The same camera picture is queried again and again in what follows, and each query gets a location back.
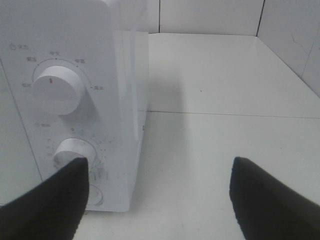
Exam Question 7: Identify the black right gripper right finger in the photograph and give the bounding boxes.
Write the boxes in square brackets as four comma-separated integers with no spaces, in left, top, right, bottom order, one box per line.
[229,157,320,240]

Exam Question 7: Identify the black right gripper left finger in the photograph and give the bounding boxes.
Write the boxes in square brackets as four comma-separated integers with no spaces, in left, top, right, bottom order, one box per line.
[0,157,89,240]

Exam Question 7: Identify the round white door button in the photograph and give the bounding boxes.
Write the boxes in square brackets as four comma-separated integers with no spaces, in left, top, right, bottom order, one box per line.
[87,184,103,206]

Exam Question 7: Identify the white microwave door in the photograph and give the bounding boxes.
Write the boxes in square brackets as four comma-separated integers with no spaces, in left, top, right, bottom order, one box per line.
[0,67,42,205]

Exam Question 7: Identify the white timer knob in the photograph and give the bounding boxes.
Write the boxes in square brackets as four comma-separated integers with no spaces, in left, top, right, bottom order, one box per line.
[53,138,97,170]

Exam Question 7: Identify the upper white power knob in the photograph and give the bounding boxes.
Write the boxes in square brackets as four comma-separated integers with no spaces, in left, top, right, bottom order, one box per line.
[31,65,86,115]

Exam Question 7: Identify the white microwave oven body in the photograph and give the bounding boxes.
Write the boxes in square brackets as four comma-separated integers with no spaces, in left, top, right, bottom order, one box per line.
[0,0,149,212]

